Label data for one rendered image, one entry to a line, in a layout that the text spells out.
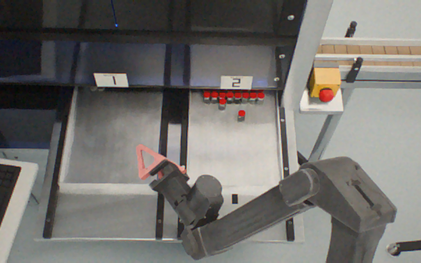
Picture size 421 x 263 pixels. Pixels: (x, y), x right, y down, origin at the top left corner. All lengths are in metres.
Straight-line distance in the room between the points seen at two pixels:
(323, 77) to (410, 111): 1.36
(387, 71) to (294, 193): 0.94
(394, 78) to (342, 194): 1.00
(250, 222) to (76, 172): 0.69
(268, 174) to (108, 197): 0.44
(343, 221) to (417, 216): 1.80
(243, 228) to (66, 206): 0.64
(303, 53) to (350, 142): 1.29
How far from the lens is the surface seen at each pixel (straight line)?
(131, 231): 1.41
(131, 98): 1.59
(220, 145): 1.50
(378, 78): 1.70
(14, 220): 1.57
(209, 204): 1.04
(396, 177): 2.59
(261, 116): 1.56
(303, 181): 0.77
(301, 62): 1.39
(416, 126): 2.76
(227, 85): 1.46
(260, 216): 0.91
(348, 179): 0.78
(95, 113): 1.58
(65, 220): 1.45
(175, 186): 1.13
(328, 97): 1.48
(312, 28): 1.29
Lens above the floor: 2.21
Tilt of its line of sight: 60 degrees down
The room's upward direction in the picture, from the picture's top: 3 degrees clockwise
